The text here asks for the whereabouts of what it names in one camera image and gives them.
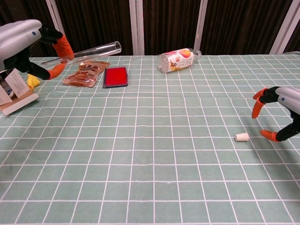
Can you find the clear bottle with mango label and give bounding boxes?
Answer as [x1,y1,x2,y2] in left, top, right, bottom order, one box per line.
[157,47,203,74]

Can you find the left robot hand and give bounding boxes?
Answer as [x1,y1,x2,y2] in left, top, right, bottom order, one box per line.
[0,19,75,81]

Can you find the red ink pad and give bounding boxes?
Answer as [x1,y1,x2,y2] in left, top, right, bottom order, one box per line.
[102,66,129,89]

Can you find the dark curtain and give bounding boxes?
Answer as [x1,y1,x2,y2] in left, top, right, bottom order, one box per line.
[0,0,300,58]

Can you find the white cardboard box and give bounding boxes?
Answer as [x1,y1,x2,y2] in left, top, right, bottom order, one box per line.
[0,67,40,116]

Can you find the brown spout pouch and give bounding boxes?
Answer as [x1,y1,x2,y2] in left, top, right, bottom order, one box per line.
[63,60,111,88]

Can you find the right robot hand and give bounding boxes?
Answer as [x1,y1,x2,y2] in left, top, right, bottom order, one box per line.
[252,86,300,143]

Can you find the white stopper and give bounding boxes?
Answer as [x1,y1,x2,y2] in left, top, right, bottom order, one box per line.
[234,132,249,142]

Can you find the yellow rubber toy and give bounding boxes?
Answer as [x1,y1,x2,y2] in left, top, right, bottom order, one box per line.
[27,74,41,90]

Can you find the white frame post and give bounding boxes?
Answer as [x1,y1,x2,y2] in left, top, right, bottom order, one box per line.
[194,0,208,53]
[45,0,72,57]
[269,0,300,54]
[129,0,145,56]

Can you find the transparent glass test tube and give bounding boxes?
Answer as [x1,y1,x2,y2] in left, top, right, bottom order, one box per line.
[41,40,123,66]

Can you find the green checked tablecloth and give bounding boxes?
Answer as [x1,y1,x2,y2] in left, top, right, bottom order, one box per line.
[0,54,300,225]

